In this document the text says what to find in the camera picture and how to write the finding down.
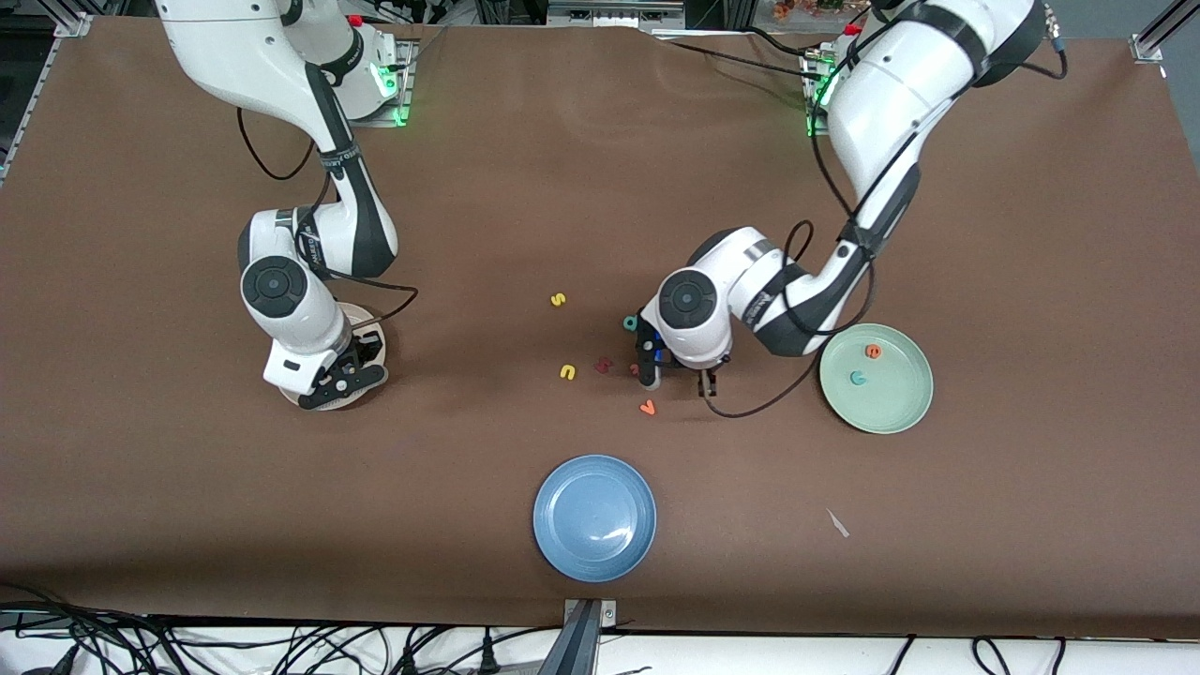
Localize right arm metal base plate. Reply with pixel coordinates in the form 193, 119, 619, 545
352, 36, 418, 128

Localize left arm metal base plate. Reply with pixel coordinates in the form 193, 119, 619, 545
804, 52, 845, 140

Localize green plate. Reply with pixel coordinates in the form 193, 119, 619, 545
819, 323, 935, 435

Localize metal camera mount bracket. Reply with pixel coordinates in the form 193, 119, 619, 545
538, 598, 620, 675

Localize black tangled cable bundle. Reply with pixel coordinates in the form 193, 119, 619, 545
0, 579, 395, 675

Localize aluminium frame profile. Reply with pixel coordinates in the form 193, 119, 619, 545
1130, 0, 1200, 65
0, 11, 92, 184

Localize brown table cover mat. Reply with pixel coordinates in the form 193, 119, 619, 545
0, 17, 1200, 640

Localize black right arm loop cable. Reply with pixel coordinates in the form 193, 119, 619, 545
234, 105, 320, 182

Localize beige brown plate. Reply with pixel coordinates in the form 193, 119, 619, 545
279, 302, 390, 413

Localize blue plate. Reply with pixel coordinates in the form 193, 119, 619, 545
532, 455, 657, 583

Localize black cable on mat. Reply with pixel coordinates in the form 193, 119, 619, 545
745, 26, 821, 59
656, 37, 826, 81

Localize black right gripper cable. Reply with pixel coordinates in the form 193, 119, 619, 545
319, 262, 420, 331

